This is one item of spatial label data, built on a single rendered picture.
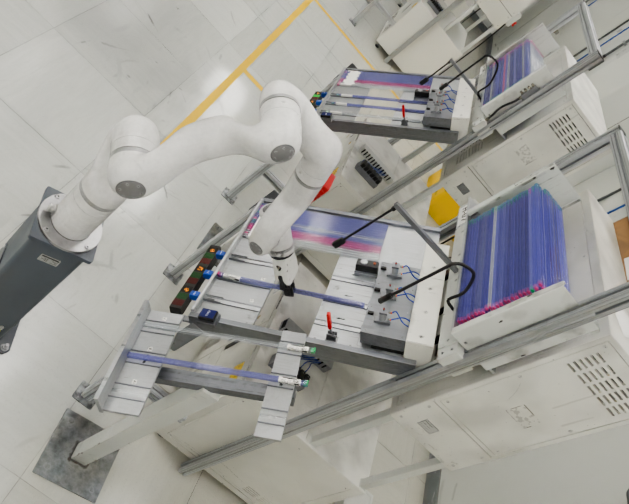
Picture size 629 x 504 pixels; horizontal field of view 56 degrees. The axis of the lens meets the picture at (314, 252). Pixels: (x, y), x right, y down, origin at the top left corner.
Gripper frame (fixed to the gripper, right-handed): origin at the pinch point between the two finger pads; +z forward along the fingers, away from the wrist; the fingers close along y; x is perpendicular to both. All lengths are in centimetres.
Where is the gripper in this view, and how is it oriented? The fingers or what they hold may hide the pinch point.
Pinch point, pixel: (289, 289)
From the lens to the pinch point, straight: 196.7
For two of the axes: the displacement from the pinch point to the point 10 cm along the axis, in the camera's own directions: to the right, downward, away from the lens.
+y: 2.7, -6.0, 7.6
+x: -9.5, -0.5, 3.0
